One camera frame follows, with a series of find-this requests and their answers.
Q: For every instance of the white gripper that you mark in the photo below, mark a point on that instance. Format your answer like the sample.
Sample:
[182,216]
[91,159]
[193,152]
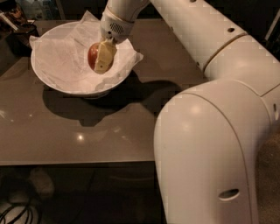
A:
[114,29]

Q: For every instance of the red yellow apple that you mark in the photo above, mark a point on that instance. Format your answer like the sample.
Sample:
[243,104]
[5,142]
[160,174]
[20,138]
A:
[91,55]

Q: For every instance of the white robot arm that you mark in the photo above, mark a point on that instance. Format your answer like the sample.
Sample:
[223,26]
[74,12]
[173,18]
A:
[207,137]

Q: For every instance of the white bowl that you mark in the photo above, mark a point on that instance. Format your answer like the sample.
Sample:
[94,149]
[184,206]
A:
[64,84]

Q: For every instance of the white crumpled paper sheet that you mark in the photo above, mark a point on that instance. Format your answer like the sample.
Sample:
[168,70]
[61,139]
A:
[58,58]

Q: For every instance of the white sock foot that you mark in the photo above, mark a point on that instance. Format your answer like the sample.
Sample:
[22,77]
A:
[42,183]

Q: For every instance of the dark bag with strap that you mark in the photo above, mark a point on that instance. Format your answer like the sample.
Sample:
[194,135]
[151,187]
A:
[14,21]

